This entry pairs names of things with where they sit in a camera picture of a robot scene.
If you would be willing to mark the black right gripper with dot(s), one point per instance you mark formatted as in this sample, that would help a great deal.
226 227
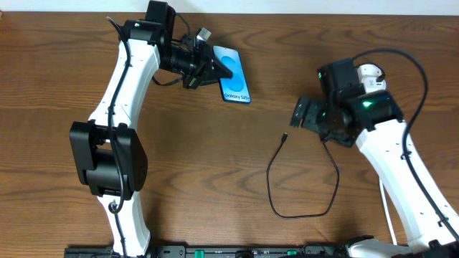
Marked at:
310 115

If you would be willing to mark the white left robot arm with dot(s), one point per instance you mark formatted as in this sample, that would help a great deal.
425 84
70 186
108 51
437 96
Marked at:
108 154

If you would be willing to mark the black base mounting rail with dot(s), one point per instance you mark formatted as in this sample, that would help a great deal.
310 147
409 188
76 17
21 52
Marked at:
211 252

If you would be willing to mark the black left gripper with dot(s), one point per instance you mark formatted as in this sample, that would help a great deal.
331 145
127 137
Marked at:
200 67

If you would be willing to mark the white USB charger adapter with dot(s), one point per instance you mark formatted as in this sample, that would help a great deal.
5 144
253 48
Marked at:
371 85

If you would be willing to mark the blue Galaxy smartphone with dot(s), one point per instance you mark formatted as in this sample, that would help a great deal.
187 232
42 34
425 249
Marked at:
234 89

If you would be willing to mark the white power strip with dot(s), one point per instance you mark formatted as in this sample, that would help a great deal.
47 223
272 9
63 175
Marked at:
370 70

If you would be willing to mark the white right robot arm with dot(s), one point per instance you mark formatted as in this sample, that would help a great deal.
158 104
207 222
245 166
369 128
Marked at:
357 110

